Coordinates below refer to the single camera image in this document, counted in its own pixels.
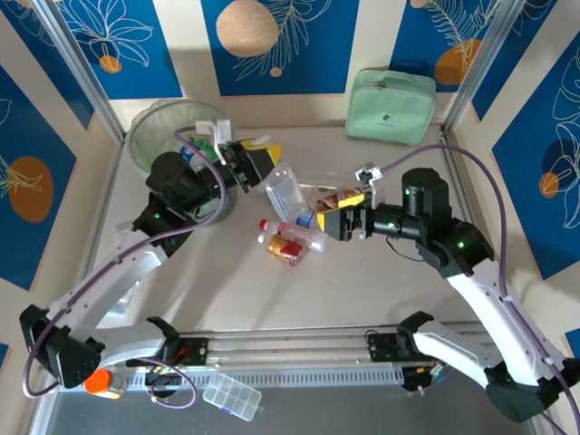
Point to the mint green zip pouch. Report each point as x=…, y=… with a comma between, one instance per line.
x=389, y=104

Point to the red-capped clear bottle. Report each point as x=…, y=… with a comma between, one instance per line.
x=294, y=233

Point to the jar with orange cap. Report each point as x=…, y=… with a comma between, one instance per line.
x=97, y=381

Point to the green bottle yellow cap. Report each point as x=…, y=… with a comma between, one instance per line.
x=204, y=146

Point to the brown drink bottle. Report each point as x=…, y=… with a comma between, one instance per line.
x=335, y=198

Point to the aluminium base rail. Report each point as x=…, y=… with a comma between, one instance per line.
x=290, y=346

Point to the grey metal base panel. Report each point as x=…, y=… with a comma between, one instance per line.
x=362, y=412

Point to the blue-capped blue-label clear bottle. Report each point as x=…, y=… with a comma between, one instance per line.
x=306, y=220

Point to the clear bottle white cap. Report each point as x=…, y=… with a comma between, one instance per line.
x=321, y=176

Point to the aluminium frame post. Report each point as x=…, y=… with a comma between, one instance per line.
x=78, y=68
x=481, y=63

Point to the translucent bin with green liner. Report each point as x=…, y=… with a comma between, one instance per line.
x=145, y=136

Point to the red-gold label clear bottle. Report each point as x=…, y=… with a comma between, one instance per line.
x=283, y=248

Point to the large blue-label clear bottle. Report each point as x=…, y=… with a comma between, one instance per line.
x=188, y=152

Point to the clear plastic compartment box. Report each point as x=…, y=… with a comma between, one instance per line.
x=231, y=396

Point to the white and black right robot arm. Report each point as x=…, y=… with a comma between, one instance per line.
x=480, y=299

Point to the clear plastic packet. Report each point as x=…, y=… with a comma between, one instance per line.
x=123, y=233

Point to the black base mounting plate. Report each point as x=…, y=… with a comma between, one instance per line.
x=195, y=351
x=378, y=348

